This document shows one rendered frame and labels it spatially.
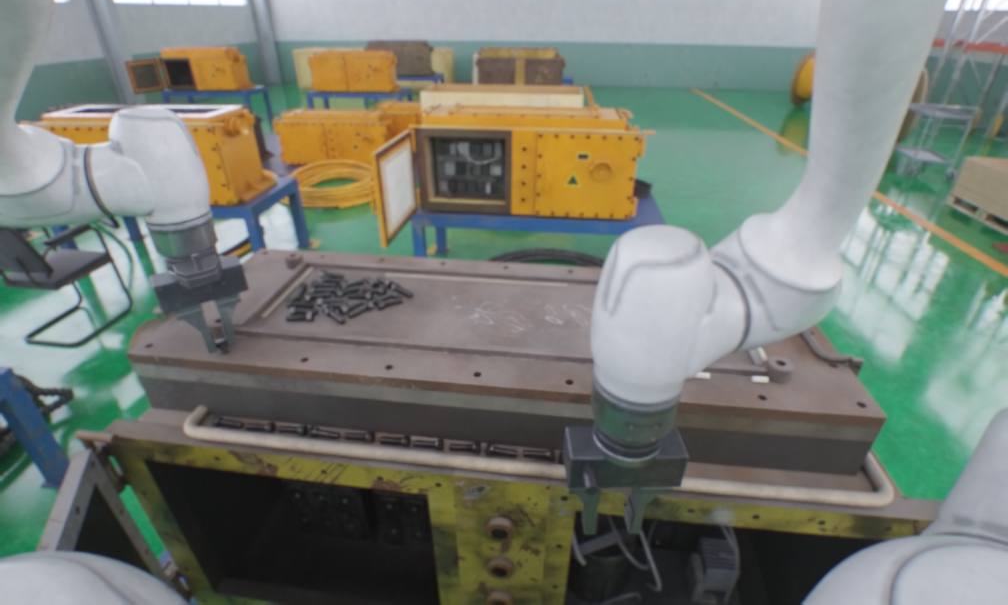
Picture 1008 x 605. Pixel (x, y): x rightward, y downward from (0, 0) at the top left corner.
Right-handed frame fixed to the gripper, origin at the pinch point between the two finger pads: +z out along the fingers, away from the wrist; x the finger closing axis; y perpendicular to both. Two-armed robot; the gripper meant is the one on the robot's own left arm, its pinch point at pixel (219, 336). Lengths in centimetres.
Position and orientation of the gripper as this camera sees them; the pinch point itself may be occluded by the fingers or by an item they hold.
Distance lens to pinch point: 99.1
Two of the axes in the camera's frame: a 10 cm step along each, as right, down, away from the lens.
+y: -6.2, -3.9, 6.8
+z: 0.0, 8.7, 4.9
